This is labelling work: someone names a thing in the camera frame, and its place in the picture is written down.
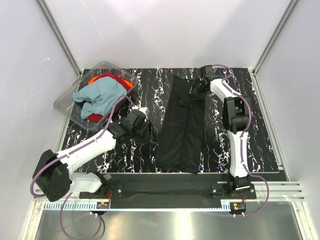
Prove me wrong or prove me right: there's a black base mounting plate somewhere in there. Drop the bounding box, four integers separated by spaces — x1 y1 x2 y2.
79 173 257 212

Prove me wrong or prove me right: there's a black t shirt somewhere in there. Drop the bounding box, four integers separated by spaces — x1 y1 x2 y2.
154 75 207 174

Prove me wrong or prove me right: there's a left orange black connector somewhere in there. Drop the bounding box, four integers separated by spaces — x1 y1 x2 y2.
96 201 110 209

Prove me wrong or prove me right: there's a left aluminium frame post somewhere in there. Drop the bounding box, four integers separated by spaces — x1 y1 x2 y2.
35 0 82 77

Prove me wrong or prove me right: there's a red t shirt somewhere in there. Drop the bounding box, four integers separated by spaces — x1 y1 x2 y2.
87 72 133 123

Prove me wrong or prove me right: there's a black marbled table mat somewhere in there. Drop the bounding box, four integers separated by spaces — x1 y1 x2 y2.
57 68 283 175

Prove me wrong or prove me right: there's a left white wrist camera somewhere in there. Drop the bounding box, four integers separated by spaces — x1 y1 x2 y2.
138 107 150 119

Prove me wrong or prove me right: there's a right aluminium frame post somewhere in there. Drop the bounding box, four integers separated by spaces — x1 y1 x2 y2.
252 0 300 75

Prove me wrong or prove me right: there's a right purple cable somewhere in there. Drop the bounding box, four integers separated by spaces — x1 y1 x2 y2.
212 64 270 217

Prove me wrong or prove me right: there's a light blue t shirt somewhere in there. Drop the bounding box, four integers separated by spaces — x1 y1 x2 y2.
72 76 127 120

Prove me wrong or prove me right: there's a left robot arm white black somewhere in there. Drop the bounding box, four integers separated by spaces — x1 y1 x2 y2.
31 107 154 202

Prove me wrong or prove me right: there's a clear plastic bin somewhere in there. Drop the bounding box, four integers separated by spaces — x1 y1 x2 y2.
53 61 138 131

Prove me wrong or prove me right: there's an aluminium rail crossbar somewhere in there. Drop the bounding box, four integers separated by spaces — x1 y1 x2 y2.
33 181 306 201

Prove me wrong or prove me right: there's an orange t shirt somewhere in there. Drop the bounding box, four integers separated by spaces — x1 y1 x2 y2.
88 76 133 87

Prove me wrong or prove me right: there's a white slotted cable duct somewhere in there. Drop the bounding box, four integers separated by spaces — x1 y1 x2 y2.
44 200 231 213

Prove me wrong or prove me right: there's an aluminium frame post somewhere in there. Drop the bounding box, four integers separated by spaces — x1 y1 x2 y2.
252 0 300 75
35 0 82 77

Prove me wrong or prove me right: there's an orange black connector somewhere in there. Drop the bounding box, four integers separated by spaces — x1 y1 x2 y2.
230 202 247 212
96 201 110 209

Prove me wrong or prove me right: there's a right orange black connector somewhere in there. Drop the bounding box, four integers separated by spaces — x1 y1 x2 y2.
230 202 247 212

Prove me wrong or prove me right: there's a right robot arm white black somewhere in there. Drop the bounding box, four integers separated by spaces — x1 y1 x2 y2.
189 65 252 200

